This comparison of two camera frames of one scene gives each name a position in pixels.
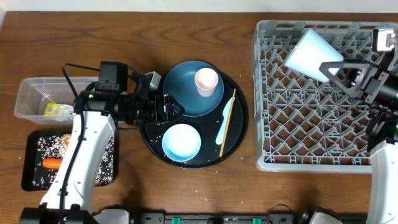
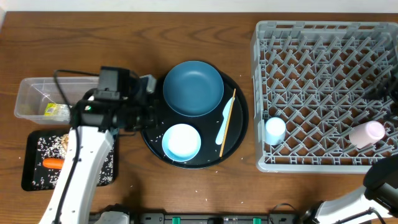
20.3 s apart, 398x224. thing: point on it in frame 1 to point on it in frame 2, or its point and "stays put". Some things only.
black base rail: [279, 214] stays put
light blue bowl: [181, 142] stays put
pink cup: [206, 79] to [367, 134]
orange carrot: [52, 163] stays put
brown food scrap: [64, 140] stays put
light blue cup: [310, 53] to [275, 130]
